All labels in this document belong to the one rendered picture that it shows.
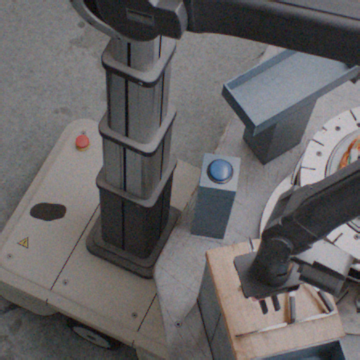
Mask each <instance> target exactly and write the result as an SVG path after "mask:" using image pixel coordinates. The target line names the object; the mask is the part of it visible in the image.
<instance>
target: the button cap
mask: <svg viewBox="0 0 360 360"><path fill-rule="evenodd" d="M210 174H211V177H212V178H213V179H214V180H215V181H226V180H227V179H229V177H230V176H231V165H230V164H228V163H227V162H225V161H222V160H218V161H215V162H214V163H213V164H211V168H210Z"/></svg>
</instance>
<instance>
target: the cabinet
mask: <svg viewBox="0 0 360 360"><path fill-rule="evenodd" d="M197 302H198V309H199V312H200V315H201V318H202V323H203V325H204V329H205V331H206V334H207V339H208V345H209V347H210V351H211V356H212V358H213V360H235V359H234V355H233V353H232V349H231V345H230V342H229V339H228V336H227V329H226V326H225V323H224V321H223V316H222V313H221V310H220V307H219V303H218V300H217V297H216V295H215V287H214V285H213V281H212V279H211V274H210V271H209V268H208V266H207V261H206V266H205V268H204V272H203V276H202V281H201V284H200V288H199V291H198V298H197Z"/></svg>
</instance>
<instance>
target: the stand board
mask: <svg viewBox="0 0 360 360"><path fill-rule="evenodd" d="M245 253H249V248H248V242H240V243H235V244H232V245H228V246H225V247H219V248H216V249H212V250H211V249H209V250H206V255H205V256H206V261H207V266H208V268H209V271H210V274H211V279H212V281H213V285H214V287H215V295H216V297H217V300H218V303H219V307H220V310H221V313H222V316H223V321H224V323H225V326H226V329H227V336H228V339H229V342H230V345H231V349H232V353H233V355H234V359H235V360H250V359H253V358H259V357H262V356H265V355H269V354H274V353H277V352H283V351H286V350H291V349H295V348H298V347H302V346H307V345H313V344H316V343H319V342H324V341H328V340H331V339H335V338H341V339H343V338H345V337H346V332H345V330H344V327H343V325H342V321H341V318H340V316H339V313H338V310H337V307H336V305H335V302H334V300H333V296H332V295H330V294H328V293H327V292H325V294H326V296H327V297H328V298H329V300H330V302H331V304H332V305H333V307H334V311H333V312H335V311H337V315H336V316H332V317H327V318H324V319H321V320H318V321H310V322H306V323H303V324H299V325H294V326H290V327H288V328H281V329H276V330H273V331H269V332H267V333H261V334H257V335H255V336H248V337H243V338H240V339H237V340H235V335H236V334H242V333H246V332H250V331H253V330H257V329H262V328H265V327H268V326H275V325H280V324H284V323H286V324H287V322H290V316H289V300H288V299H289V295H290V293H284V294H278V295H277V297H278V300H279V303H280V307H281V308H280V311H277V312H276V311H275V309H274V306H273V303H272V300H271V297H266V298H265V302H266V304H267V307H268V313H267V314H263V313H262V310H261V308H260V303H259V302H258V301H253V300H252V298H251V297H249V298H248V299H245V298H244V295H243V290H240V291H238V287H239V285H241V283H240V280H239V276H238V273H237V271H236V270H235V268H234V264H233V259H234V257H235V256H239V255H242V254H245ZM295 300H296V311H297V319H296V320H298V319H305V318H308V317H313V316H316V315H321V314H323V313H329V311H328V310H327V308H326V307H325V306H324V304H323V302H322V301H321V299H320V298H319V297H318V295H317V291H316V290H315V289H314V288H313V287H311V286H310V285H308V284H301V285H300V287H299V289H298V290H297V291H295Z"/></svg>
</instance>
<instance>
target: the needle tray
mask: <svg viewBox="0 0 360 360"><path fill-rule="evenodd" d="M359 69H360V67H358V66H354V65H352V64H348V63H343V62H340V61H337V60H330V59H325V58H321V57H318V56H315V55H310V54H307V53H300V52H296V51H291V50H288V49H283V50H281V51H279V52H277V53H276V54H275V55H273V56H271V57H269V58H268V59H265V60H263V61H262V62H260V63H258V64H257V65H255V66H253V67H251V68H250V69H248V70H246V71H245V72H242V73H240V74H238V75H237V76H235V77H234V78H232V79H231V80H228V81H227V82H225V83H223V91H222V96H223V99H224V100H225V101H226V102H227V103H228V104H229V105H230V106H231V108H232V110H233V111H234V112H235V114H236V115H237V116H238V118H239V119H240V120H241V121H242V122H243V124H244V125H245V129H244V132H243V137H242V138H243V139H244V141H245V142H246V143H247V145H248V146H249V148H250V149H251V151H252V152H253V153H254V154H255V155H256V156H257V157H258V160H259V161H260V163H262V164H263V165H265V164H267V163H269V162H271V161H272V160H274V159H276V158H277V157H279V156H280V155H281V154H284V153H287V151H289V150H290V149H292V148H294V147H295V146H297V145H299V144H300V143H301V139H302V137H303V135H304V134H305V130H306V128H307V125H308V123H309V120H310V117H311V114H312V112H313V109H314V106H315V104H316V103H317V99H318V98H320V97H321V96H324V95H325V94H326V93H329V92H331V91H333V90H334V89H335V88H337V87H338V86H340V85H342V84H344V83H345V82H347V81H348V80H352V79H353V78H354V77H356V76H357V74H358V71H359Z"/></svg>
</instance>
